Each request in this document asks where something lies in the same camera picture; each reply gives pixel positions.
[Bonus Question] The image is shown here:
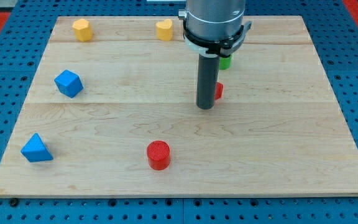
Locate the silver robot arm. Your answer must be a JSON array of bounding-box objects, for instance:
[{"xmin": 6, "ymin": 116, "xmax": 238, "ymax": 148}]
[{"xmin": 178, "ymin": 0, "xmax": 252, "ymax": 58}]

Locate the red star block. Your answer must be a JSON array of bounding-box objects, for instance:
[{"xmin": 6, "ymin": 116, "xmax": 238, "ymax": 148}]
[{"xmin": 214, "ymin": 82, "xmax": 224, "ymax": 100}]

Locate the red cylinder block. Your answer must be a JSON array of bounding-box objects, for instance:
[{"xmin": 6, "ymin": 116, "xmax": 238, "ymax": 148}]
[{"xmin": 147, "ymin": 140, "xmax": 170, "ymax": 170}]

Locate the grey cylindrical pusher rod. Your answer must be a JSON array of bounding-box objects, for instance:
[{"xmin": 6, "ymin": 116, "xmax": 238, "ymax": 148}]
[{"xmin": 196, "ymin": 55, "xmax": 220, "ymax": 110}]

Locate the green block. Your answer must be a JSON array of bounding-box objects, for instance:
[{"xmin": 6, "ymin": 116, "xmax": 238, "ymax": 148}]
[{"xmin": 219, "ymin": 55, "xmax": 232, "ymax": 70}]

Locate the wooden board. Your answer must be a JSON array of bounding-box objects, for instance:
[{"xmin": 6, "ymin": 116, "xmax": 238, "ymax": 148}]
[{"xmin": 0, "ymin": 16, "xmax": 358, "ymax": 198}]

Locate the yellow heart block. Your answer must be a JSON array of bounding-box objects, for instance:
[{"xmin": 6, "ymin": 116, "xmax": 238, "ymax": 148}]
[{"xmin": 155, "ymin": 19, "xmax": 173, "ymax": 41}]

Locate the blue cube block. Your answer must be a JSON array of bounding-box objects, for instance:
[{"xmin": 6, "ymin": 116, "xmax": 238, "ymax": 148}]
[{"xmin": 54, "ymin": 70, "xmax": 83, "ymax": 98}]

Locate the yellow pentagon block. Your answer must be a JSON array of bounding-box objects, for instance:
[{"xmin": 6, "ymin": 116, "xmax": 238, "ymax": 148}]
[{"xmin": 72, "ymin": 19, "xmax": 93, "ymax": 42}]

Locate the blue triangle block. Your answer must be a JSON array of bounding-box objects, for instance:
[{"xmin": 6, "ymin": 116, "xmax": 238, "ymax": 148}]
[{"xmin": 21, "ymin": 133, "xmax": 53, "ymax": 162}]

